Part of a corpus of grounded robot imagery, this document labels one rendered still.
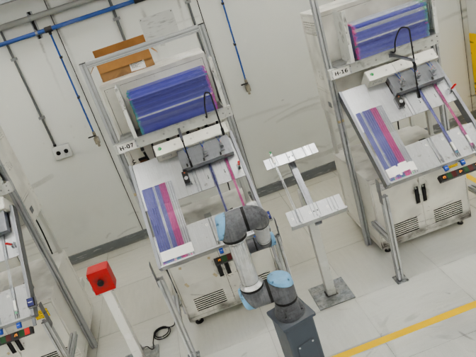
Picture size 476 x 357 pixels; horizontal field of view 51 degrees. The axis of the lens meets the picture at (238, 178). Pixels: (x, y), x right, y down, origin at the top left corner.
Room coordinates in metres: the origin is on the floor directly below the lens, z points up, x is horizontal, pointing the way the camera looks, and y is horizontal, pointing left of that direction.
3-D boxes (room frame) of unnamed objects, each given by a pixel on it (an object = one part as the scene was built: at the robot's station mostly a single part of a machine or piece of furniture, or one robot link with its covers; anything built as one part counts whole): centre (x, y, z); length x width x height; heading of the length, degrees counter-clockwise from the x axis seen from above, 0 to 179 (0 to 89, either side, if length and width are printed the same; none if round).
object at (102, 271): (2.69, 0.99, 0.39); 0.24 x 0.24 x 0.78; 4
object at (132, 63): (3.38, 0.36, 1.82); 0.68 x 0.30 x 0.20; 94
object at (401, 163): (3.13, -1.17, 0.65); 1.01 x 0.73 x 1.29; 4
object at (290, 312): (2.02, -0.04, 0.60); 0.15 x 0.15 x 0.10
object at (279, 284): (2.02, -0.03, 0.72); 0.13 x 0.12 x 0.14; 91
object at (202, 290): (3.21, 0.30, 0.31); 0.70 x 0.65 x 0.62; 94
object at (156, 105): (3.09, 0.23, 1.52); 0.51 x 0.13 x 0.27; 94
